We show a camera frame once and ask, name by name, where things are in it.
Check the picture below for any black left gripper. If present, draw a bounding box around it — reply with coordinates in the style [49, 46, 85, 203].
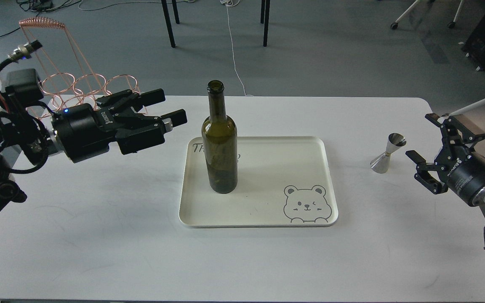
[52, 88, 187, 163]

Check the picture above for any copper wire bottle rack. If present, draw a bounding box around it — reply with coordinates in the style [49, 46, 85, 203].
[19, 16, 141, 110]

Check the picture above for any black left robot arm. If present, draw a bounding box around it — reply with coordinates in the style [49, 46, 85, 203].
[0, 40, 187, 211]

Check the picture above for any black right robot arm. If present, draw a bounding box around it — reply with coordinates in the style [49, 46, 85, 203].
[406, 113, 485, 250]

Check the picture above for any white cable on floor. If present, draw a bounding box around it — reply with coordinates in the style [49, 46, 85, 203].
[220, 0, 255, 97]

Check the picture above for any black table legs background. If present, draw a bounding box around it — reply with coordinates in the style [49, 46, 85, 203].
[160, 0, 271, 48]

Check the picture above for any cream bear serving tray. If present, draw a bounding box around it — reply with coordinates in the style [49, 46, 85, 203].
[179, 136, 338, 228]

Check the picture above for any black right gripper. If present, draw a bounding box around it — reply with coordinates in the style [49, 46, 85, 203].
[405, 113, 485, 207]

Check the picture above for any office chair wheeled base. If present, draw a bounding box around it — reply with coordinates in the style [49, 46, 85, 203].
[390, 0, 465, 30]

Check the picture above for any steel double jigger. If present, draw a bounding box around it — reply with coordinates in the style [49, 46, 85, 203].
[370, 133, 407, 174]

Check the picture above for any dark green wine bottle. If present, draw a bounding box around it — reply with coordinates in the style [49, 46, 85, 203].
[201, 80, 238, 194]

